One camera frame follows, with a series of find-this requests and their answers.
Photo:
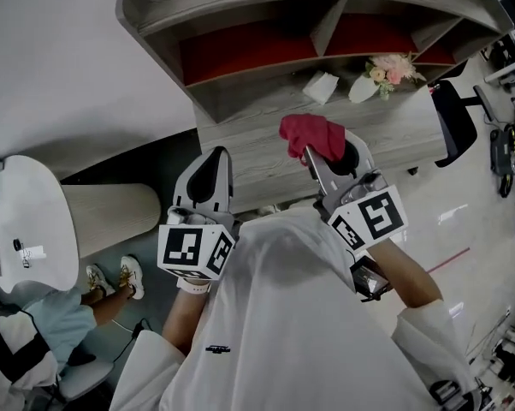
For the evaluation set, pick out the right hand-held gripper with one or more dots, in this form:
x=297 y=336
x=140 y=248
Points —
x=379 y=216

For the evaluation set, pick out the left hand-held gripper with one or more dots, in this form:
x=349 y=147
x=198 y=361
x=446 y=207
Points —
x=180 y=246

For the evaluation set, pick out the red cloth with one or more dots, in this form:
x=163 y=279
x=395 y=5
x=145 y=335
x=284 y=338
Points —
x=313 y=135

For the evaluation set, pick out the person's right forearm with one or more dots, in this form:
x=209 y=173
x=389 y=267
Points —
x=407 y=276

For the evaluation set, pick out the person's left forearm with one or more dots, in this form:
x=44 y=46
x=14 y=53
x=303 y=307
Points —
x=182 y=319

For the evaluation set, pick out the grey wooden shelf desk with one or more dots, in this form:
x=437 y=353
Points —
x=257 y=144

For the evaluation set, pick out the white vase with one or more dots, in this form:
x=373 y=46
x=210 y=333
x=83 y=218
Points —
x=362 y=90

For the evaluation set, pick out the white tissue box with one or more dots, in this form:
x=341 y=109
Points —
x=321 y=87

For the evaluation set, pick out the white wristwatch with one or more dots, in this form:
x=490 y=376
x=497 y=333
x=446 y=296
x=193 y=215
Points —
x=193 y=286

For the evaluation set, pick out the pink flower bouquet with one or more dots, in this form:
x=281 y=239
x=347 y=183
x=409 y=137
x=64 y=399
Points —
x=392 y=71

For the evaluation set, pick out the black battery box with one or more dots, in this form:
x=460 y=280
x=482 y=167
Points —
x=450 y=394
x=368 y=276

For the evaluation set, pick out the black office chair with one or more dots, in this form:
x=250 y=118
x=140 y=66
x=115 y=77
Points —
x=454 y=122

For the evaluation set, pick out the red floor tape strip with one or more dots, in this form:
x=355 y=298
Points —
x=448 y=260

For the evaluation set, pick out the person's white shirt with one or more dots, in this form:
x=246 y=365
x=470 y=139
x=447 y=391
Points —
x=291 y=315

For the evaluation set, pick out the black bag with yellow trim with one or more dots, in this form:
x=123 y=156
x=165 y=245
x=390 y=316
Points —
x=503 y=156

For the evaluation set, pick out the white rounded table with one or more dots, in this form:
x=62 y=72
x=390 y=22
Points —
x=39 y=204

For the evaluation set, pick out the small black device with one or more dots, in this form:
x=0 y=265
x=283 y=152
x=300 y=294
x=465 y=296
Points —
x=17 y=243

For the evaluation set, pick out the white swivel chair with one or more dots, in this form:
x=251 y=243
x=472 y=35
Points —
x=84 y=379

